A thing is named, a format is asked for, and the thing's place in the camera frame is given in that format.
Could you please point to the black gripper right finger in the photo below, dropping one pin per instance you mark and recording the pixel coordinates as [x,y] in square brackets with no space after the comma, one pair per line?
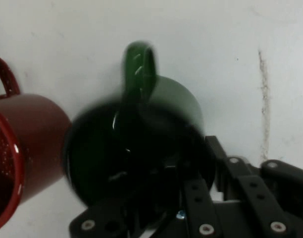
[263,198]

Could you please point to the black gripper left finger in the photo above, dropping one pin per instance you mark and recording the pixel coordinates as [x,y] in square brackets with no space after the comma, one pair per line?
[203,213]

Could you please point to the green enamel mug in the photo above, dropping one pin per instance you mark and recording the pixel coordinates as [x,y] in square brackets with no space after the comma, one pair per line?
[176,99]

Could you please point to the red enamel mug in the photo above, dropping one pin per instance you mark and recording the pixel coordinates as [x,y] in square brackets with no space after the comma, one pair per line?
[37,129]

